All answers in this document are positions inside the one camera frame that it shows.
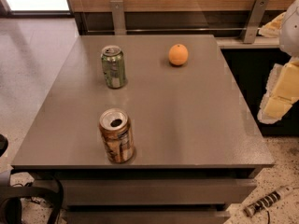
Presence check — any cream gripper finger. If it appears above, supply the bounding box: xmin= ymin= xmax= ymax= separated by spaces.
xmin=258 ymin=12 xmax=285 ymax=37
xmin=257 ymin=59 xmax=299 ymax=124

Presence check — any green soda can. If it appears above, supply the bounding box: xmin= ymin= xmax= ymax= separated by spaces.
xmin=101 ymin=45 xmax=127 ymax=89

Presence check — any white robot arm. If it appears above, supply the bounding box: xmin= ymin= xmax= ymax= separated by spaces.
xmin=257 ymin=0 xmax=299 ymax=124

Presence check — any brown soda can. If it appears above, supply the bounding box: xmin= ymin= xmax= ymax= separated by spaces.
xmin=98 ymin=108 xmax=135 ymax=163

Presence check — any orange fruit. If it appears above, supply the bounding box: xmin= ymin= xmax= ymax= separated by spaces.
xmin=168 ymin=44 xmax=189 ymax=66

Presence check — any grey drawer cabinet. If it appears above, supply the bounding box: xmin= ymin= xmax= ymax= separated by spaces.
xmin=13 ymin=35 xmax=274 ymax=224

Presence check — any white power strip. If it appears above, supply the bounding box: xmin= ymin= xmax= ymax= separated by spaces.
xmin=244 ymin=186 xmax=293 ymax=217

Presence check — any black chair base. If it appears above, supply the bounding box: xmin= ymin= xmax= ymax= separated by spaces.
xmin=0 ymin=133 xmax=64 ymax=224

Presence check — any right metal bracket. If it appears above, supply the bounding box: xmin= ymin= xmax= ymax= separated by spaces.
xmin=240 ymin=0 xmax=269 ymax=44

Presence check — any metal bracket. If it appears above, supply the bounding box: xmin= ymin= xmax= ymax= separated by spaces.
xmin=110 ymin=0 xmax=127 ymax=35
xmin=240 ymin=0 xmax=269 ymax=44

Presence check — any left metal bracket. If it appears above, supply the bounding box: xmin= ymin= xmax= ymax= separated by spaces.
xmin=110 ymin=0 xmax=127 ymax=35

